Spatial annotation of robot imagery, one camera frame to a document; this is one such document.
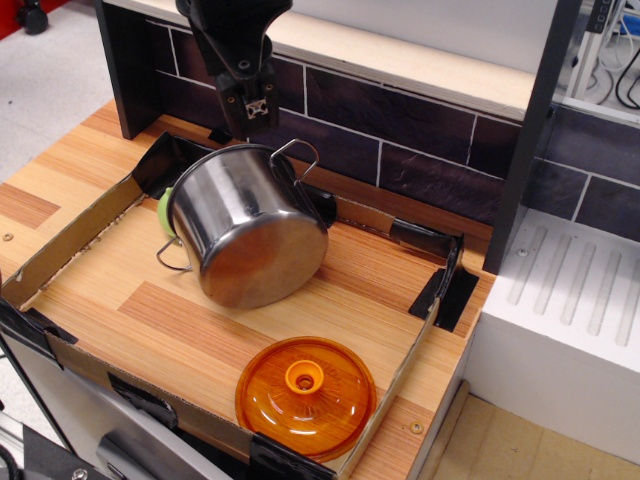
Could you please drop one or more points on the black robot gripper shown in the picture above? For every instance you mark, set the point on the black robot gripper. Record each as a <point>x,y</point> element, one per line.
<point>231,36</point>

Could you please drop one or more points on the stainless steel pot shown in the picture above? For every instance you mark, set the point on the stainless steel pot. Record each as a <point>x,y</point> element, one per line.
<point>251,232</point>

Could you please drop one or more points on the cardboard fence with black tape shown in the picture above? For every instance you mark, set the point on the cardboard fence with black tape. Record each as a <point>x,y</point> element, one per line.
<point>84,298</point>

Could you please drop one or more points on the orange glass pot lid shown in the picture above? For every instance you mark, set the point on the orange glass pot lid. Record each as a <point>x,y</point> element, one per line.
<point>310,394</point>

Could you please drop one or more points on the green plastic pear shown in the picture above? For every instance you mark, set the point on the green plastic pear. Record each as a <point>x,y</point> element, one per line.
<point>162,213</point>

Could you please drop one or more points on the white drainboard sink unit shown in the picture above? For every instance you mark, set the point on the white drainboard sink unit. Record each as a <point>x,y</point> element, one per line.
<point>557,342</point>

